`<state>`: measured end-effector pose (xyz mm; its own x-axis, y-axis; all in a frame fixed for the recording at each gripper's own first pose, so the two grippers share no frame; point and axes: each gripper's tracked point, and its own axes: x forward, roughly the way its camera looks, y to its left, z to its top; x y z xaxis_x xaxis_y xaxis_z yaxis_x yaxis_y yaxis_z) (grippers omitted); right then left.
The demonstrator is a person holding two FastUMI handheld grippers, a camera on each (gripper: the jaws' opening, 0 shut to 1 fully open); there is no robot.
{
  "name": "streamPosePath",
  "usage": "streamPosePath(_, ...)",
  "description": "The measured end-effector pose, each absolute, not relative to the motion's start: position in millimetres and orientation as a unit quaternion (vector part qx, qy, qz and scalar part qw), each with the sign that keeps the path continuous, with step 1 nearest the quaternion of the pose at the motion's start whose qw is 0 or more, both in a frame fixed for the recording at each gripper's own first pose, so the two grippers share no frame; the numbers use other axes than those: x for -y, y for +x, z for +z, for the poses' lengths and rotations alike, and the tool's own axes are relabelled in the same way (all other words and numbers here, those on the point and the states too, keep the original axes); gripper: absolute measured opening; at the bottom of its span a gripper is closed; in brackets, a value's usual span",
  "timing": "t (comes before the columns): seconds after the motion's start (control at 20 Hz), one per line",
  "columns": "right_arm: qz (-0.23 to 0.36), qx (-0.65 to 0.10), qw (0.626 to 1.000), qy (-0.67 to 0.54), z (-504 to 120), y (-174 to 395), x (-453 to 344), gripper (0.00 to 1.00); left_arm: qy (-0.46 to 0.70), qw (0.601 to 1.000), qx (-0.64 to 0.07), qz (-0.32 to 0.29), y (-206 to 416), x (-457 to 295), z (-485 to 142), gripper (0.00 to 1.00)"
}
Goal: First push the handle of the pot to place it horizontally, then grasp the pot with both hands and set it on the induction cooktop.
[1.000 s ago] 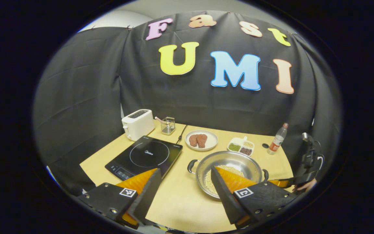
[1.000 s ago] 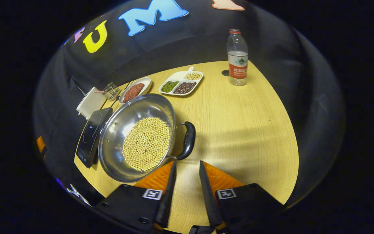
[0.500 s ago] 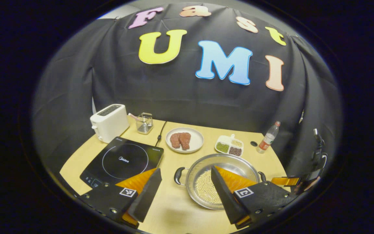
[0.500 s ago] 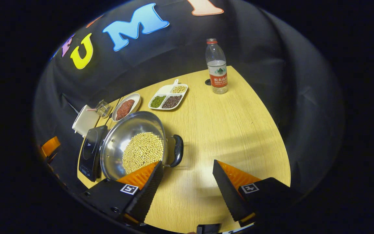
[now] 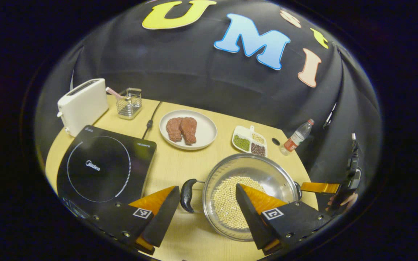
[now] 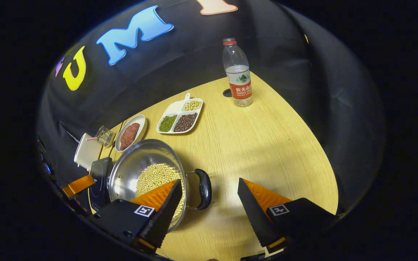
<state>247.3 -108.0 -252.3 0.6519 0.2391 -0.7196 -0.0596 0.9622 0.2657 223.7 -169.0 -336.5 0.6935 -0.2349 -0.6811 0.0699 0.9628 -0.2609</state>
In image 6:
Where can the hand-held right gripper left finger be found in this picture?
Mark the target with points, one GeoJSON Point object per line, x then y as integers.
{"type": "Point", "coordinates": [167, 214]}

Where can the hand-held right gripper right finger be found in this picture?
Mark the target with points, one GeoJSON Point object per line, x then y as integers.
{"type": "Point", "coordinates": [252, 214]}

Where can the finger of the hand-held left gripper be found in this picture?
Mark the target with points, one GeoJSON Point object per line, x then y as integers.
{"type": "Point", "coordinates": [80, 184]}

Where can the black induction cooktop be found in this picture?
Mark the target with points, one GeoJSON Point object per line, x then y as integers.
{"type": "Point", "coordinates": [98, 181]}

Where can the white toaster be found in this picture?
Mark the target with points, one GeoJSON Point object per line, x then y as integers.
{"type": "Point", "coordinates": [85, 152]}

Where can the large pile of soybeans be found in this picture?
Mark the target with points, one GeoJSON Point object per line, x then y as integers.
{"type": "Point", "coordinates": [154, 175]}

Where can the brown steak piece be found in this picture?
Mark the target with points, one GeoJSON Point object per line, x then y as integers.
{"type": "Point", "coordinates": [133, 129]}
{"type": "Point", "coordinates": [125, 143]}

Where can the white round plate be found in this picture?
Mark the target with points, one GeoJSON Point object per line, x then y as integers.
{"type": "Point", "coordinates": [142, 125]}

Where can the pile of green mung beans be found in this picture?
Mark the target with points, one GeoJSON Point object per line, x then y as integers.
{"type": "Point", "coordinates": [167, 123]}

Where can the pile of dark red beans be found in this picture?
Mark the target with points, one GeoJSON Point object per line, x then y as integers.
{"type": "Point", "coordinates": [185, 122]}

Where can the white divided dish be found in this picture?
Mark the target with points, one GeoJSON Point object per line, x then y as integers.
{"type": "Point", "coordinates": [174, 107]}

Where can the small heap of soybeans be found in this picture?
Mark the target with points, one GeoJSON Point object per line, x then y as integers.
{"type": "Point", "coordinates": [192, 105]}

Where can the clear plastic water bottle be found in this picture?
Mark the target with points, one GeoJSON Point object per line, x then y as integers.
{"type": "Point", "coordinates": [238, 83]}

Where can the black backdrop cloth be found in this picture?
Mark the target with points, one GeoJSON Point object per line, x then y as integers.
{"type": "Point", "coordinates": [194, 54]}

